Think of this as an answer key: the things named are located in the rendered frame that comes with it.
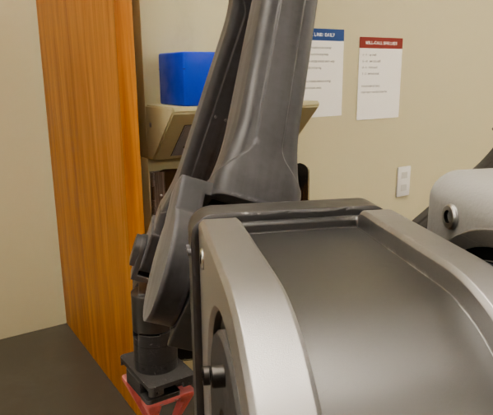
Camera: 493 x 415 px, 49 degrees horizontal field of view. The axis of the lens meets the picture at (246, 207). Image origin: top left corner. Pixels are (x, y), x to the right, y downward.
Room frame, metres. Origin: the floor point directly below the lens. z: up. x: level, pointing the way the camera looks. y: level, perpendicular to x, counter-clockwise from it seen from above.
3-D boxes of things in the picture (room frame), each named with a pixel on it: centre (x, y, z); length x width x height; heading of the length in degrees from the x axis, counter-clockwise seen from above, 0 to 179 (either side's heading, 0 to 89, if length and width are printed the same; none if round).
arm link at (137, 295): (0.66, 0.12, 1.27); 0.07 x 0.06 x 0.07; 11
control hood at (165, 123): (1.05, 0.02, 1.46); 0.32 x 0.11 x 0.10; 123
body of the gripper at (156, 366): (0.65, 0.12, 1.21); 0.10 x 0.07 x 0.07; 34
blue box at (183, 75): (1.01, 0.09, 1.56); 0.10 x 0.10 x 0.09; 33
